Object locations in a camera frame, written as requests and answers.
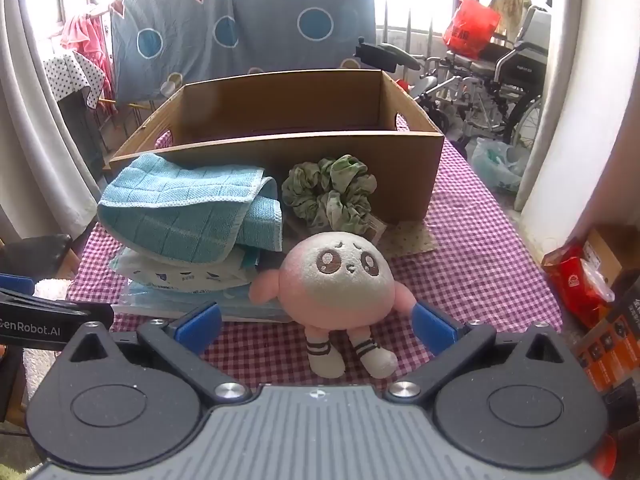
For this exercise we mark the small brown cardboard box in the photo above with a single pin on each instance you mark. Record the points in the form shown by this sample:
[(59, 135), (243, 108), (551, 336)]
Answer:
[(612, 250)]

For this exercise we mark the red plastic bag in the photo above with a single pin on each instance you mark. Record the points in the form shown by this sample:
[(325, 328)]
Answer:
[(470, 25)]

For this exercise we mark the light blue checked towel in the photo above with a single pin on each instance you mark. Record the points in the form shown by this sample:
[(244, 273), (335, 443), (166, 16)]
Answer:
[(170, 210)]

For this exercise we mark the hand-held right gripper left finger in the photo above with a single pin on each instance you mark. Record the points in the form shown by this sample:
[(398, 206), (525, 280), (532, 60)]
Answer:
[(200, 322)]

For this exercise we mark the blue blanket with shapes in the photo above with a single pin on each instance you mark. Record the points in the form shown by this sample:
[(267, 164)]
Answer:
[(260, 25)]

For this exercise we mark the yellow hanging towel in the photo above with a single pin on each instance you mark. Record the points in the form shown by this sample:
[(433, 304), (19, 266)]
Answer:
[(510, 7)]

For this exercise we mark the white plastic bag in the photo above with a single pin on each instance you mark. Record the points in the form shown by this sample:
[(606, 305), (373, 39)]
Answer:
[(500, 165)]

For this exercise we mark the polka dot cloth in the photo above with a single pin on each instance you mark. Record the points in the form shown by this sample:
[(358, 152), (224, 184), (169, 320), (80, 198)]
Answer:
[(70, 75)]

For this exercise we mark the white curtain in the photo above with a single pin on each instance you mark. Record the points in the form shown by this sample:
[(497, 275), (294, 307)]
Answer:
[(575, 135), (35, 150)]

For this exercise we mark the purple checked tablecloth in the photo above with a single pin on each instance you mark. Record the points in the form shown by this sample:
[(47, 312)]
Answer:
[(475, 270)]

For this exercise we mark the pack of blue face masks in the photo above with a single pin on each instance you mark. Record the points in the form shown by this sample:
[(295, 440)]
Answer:
[(245, 306)]

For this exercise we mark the brown paper packet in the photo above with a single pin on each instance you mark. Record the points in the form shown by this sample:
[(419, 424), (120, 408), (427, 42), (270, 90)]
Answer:
[(375, 229)]

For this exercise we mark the orange and black box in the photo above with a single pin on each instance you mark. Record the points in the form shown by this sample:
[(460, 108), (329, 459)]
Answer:
[(612, 345)]

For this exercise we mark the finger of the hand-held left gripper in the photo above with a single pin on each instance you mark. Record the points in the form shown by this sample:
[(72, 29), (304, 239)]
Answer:
[(15, 285)]

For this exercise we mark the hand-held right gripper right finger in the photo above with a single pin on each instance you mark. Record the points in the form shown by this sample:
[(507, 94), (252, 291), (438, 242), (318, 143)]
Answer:
[(434, 327)]

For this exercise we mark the wheelchair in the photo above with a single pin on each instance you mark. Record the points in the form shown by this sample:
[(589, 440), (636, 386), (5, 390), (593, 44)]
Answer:
[(505, 75)]

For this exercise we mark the black saddle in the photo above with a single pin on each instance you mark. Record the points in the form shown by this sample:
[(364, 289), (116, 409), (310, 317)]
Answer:
[(382, 55)]

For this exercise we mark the pink clothes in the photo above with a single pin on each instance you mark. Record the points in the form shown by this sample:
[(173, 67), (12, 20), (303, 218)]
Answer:
[(85, 40)]

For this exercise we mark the green fabric scrunchie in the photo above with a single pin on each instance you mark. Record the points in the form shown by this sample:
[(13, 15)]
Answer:
[(325, 190)]

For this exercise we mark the small brown packet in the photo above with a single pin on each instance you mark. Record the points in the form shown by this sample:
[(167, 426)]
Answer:
[(411, 240)]

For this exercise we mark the white wet wipes pack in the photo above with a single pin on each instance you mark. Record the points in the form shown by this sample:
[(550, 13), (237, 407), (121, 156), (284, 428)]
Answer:
[(175, 276)]

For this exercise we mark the white fluffy rug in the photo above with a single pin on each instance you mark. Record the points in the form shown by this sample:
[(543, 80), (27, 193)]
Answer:
[(47, 305)]

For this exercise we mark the pink and white plush toy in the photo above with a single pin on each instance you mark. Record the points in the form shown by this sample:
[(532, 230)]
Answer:
[(325, 285)]

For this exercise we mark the red package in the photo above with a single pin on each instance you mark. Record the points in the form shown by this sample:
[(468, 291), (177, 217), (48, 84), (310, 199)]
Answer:
[(575, 280)]

